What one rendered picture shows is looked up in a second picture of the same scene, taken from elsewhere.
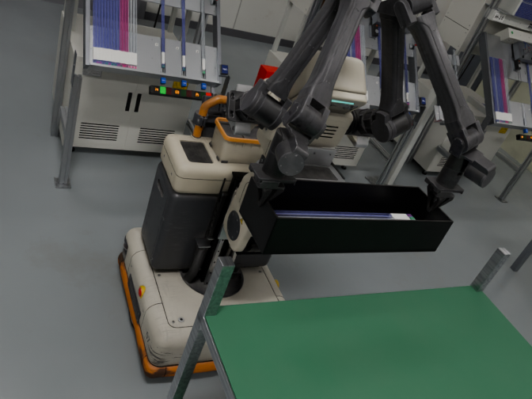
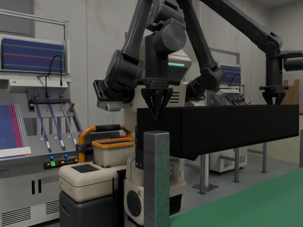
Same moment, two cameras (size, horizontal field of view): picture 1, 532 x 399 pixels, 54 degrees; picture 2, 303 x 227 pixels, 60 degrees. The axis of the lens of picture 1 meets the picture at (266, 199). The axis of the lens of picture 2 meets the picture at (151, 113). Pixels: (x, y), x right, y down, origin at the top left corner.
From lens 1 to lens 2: 0.78 m
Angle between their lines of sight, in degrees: 29
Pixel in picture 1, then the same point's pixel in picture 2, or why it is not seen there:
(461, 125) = (266, 33)
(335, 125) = (177, 91)
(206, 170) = (96, 174)
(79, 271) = not seen: outside the picture
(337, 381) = not seen: outside the picture
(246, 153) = (121, 156)
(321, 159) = not seen: hidden behind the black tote
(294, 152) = (172, 23)
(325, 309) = (270, 189)
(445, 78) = (237, 11)
